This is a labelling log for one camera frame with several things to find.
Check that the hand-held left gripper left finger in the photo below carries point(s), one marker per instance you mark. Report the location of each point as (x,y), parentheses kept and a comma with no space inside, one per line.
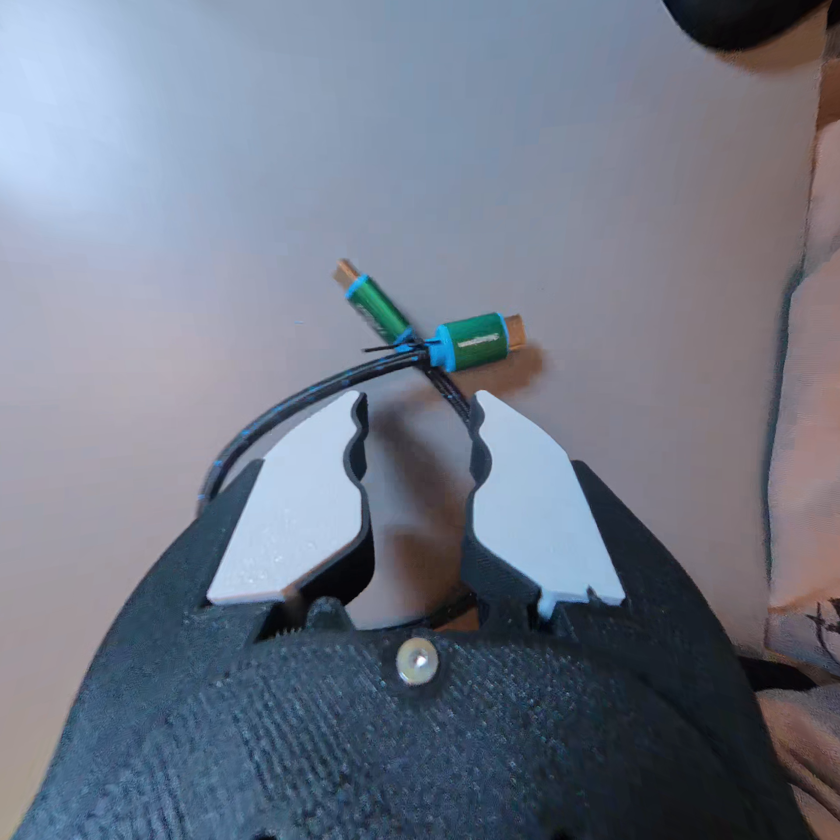
(295,519)

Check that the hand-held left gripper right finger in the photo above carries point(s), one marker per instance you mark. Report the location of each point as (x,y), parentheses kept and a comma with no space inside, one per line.
(538,519)

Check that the person's pale sweatshirt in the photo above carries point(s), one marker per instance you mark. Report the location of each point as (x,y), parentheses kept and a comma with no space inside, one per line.
(807,394)

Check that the black foam pad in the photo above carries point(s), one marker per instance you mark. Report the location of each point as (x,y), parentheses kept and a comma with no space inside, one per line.
(742,20)

